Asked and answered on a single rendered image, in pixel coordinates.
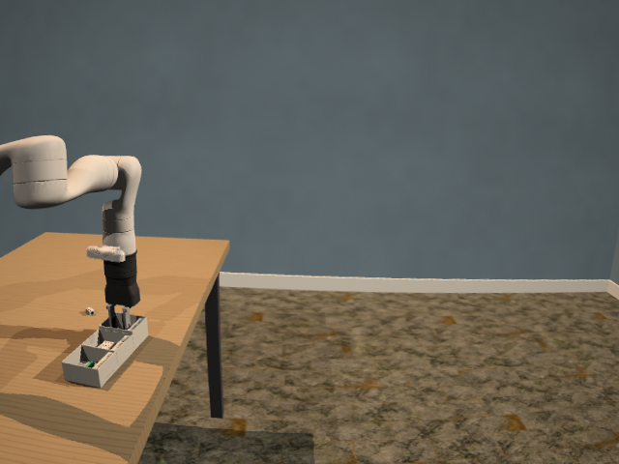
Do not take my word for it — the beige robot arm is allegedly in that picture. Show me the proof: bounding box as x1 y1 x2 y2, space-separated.
0 135 141 233

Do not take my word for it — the white domino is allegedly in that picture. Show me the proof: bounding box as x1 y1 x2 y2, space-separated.
99 341 115 350

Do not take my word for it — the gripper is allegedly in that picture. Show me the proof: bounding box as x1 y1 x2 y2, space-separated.
86 229 140 330

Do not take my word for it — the grey three-compartment bin rack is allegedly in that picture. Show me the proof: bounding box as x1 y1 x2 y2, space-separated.
62 312 149 388

